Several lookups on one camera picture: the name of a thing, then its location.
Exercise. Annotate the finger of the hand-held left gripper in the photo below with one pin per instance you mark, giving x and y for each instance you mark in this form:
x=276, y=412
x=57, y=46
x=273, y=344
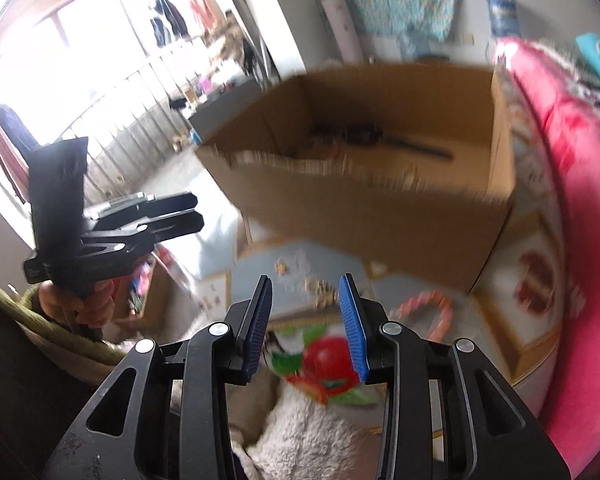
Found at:
x=175, y=225
x=170, y=202

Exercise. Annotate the pink floral blanket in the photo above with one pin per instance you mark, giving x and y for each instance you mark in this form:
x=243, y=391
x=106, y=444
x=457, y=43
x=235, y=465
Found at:
x=580, y=210

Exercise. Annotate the dark hanging jacket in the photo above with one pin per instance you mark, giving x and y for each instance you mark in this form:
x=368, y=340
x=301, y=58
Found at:
x=167, y=22

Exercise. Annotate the small open carton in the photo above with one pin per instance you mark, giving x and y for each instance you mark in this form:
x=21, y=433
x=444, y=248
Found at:
x=142, y=290

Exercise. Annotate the person's left hand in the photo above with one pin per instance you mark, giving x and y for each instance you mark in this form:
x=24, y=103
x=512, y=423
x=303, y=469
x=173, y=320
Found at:
x=92, y=307

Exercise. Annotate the fruit print tablecloth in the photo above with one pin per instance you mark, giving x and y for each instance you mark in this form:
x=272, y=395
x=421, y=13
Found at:
x=505, y=310

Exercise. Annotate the pink hanging garment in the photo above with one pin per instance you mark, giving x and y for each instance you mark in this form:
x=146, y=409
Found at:
x=205, y=5

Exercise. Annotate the pile of household clutter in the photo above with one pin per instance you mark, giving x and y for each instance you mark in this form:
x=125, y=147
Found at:
x=230, y=35

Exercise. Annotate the dark grey cabinet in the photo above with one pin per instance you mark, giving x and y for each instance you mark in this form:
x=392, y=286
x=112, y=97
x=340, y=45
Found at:
x=220, y=110

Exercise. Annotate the small blue bottle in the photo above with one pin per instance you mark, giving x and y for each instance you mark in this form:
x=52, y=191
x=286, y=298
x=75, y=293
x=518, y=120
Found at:
x=195, y=135

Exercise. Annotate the pair of beige slippers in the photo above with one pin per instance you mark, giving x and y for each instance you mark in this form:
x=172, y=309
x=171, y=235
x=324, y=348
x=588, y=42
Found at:
x=177, y=142

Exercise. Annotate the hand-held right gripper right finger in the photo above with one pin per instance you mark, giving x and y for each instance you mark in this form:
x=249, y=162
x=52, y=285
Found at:
x=352, y=330

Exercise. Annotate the white paper roll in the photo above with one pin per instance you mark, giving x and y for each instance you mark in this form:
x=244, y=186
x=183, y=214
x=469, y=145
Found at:
x=340, y=30

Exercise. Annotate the brown cardboard box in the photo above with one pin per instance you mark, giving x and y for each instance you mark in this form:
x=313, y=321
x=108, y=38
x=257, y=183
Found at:
x=380, y=210

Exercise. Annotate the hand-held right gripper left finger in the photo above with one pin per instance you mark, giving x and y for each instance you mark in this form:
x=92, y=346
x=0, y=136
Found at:
x=257, y=330

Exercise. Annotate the white fleece robe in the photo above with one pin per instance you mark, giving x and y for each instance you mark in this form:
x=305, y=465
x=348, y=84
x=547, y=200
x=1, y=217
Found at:
x=310, y=435

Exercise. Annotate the blue water jug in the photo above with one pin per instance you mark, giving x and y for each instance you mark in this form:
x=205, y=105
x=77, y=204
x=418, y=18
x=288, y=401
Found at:
x=502, y=15

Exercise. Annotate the red striped garment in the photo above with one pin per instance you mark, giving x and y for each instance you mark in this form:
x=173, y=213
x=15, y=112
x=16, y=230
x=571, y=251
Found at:
x=5, y=145

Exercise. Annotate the metal balcony railing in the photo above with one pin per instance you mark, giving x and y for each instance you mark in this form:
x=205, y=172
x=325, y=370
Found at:
x=140, y=90

